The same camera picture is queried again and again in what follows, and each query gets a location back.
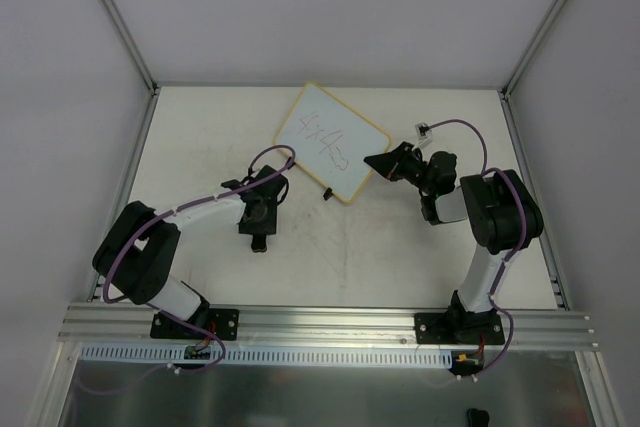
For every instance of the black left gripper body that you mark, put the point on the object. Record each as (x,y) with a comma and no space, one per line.
(258,230)

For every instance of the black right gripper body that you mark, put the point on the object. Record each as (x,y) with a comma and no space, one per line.
(404,162)

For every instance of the black whiteboard eraser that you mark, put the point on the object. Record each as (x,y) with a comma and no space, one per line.
(259,244)

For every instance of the yellow framed whiteboard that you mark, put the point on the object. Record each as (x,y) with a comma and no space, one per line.
(331,141)

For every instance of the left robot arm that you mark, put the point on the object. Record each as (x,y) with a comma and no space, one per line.
(138,251)

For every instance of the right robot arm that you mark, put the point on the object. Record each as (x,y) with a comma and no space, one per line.
(504,219)

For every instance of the black and silver easel stand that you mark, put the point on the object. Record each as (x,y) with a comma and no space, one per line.
(328,192)

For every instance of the small black object bottom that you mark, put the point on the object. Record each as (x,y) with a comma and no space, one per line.
(477,418)

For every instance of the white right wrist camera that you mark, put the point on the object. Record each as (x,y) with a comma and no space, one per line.
(424,135)

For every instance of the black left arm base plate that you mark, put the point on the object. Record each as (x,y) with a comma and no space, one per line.
(221,322)

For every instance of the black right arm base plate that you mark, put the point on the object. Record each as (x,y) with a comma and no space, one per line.
(470,329)

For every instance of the white slotted cable duct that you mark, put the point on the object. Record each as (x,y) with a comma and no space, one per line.
(268,355)

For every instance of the aluminium mounting rail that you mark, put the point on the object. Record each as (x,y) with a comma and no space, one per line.
(546,330)

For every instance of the right aluminium frame post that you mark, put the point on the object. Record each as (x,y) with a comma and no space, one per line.
(540,34)

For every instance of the aluminium frame post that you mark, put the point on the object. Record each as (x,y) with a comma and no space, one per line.
(540,34)
(122,30)

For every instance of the left aluminium frame post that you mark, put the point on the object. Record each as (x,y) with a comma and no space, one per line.
(122,30)

